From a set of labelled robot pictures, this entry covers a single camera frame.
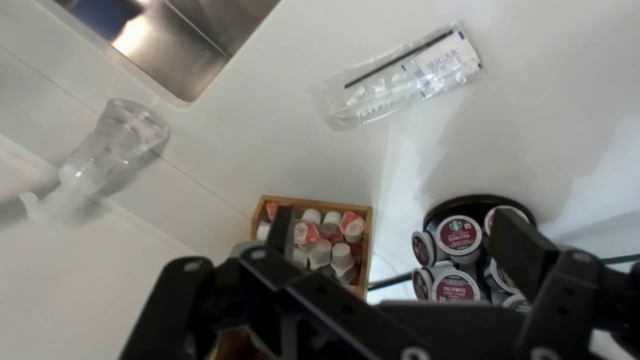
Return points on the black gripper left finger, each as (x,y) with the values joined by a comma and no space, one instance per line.
(221,312)

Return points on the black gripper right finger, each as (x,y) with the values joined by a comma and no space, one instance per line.
(560,292)

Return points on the black coffee pod carousel stand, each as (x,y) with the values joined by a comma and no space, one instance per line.
(467,202)

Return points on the foil lid coffee pod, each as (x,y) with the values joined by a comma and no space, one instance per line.
(420,282)
(423,249)
(458,234)
(456,287)
(497,277)

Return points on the small creamer cup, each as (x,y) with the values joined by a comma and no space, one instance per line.
(345,272)
(351,225)
(304,234)
(340,255)
(311,217)
(262,230)
(320,253)
(331,222)

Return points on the chrome faucet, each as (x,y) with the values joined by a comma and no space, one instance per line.
(112,146)

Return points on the stainless steel sink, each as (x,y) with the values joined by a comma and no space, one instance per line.
(186,40)

